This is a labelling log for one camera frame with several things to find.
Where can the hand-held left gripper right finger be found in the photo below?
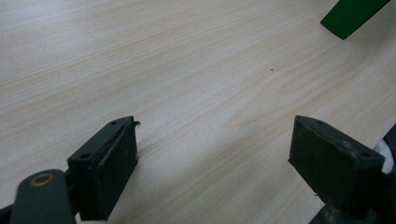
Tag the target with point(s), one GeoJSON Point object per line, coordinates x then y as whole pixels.
{"type": "Point", "coordinates": [330, 168]}

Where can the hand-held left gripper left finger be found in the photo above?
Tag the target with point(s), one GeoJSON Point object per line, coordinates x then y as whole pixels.
{"type": "Point", "coordinates": [102, 174]}

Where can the white soft object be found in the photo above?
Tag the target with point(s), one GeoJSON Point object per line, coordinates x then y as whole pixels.
{"type": "Point", "coordinates": [386, 155]}

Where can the green flat object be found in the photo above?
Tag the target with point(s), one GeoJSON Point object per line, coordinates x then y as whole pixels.
{"type": "Point", "coordinates": [348, 15]}

